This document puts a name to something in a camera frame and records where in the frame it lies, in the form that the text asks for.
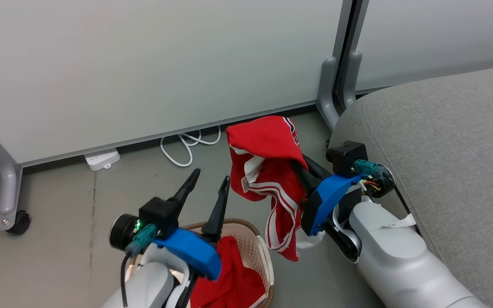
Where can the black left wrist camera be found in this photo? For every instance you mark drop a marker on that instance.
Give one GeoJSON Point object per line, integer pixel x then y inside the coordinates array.
{"type": "Point", "coordinates": [122, 232]}

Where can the red white-striped sports garment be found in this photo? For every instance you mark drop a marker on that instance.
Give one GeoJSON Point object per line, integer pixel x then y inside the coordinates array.
{"type": "Point", "coordinates": [268, 141]}

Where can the wide white partition panel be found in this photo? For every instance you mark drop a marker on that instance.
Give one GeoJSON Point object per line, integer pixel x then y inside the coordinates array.
{"type": "Point", "coordinates": [144, 64]}

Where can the grey fabric sofa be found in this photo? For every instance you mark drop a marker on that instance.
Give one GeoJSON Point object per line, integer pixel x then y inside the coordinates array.
{"type": "Point", "coordinates": [452, 145]}

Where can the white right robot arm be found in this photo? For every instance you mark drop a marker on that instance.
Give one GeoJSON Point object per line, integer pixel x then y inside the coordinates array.
{"type": "Point", "coordinates": [396, 261]}

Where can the narrow white partition panel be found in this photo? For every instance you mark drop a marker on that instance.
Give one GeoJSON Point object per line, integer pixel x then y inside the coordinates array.
{"type": "Point", "coordinates": [439, 38]}

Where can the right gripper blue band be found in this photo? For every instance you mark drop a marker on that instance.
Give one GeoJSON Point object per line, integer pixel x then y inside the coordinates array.
{"type": "Point", "coordinates": [328, 201]}

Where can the grey partition leg with caster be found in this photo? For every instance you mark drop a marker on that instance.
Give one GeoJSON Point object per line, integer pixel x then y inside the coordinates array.
{"type": "Point", "coordinates": [4, 179]}

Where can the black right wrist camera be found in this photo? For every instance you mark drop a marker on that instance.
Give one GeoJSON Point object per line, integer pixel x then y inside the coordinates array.
{"type": "Point", "coordinates": [345, 155]}

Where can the grey partition foot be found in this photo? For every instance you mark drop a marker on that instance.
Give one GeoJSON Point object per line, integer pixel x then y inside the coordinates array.
{"type": "Point", "coordinates": [351, 79]}
{"type": "Point", "coordinates": [328, 92]}

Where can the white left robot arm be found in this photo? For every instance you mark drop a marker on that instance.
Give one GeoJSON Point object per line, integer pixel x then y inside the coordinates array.
{"type": "Point", "coordinates": [148, 286]}

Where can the white power strip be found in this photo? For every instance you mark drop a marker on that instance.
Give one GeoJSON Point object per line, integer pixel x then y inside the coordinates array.
{"type": "Point", "coordinates": [102, 159]}

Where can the woven laundry basket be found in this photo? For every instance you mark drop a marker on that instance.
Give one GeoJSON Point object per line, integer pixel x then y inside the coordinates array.
{"type": "Point", "coordinates": [260, 252]}

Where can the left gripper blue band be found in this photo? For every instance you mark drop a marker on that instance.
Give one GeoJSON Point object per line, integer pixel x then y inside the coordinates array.
{"type": "Point", "coordinates": [186, 250]}

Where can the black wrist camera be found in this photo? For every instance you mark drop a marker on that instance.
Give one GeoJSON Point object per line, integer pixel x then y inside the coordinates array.
{"type": "Point", "coordinates": [122, 232]}
{"type": "Point", "coordinates": [345, 155]}

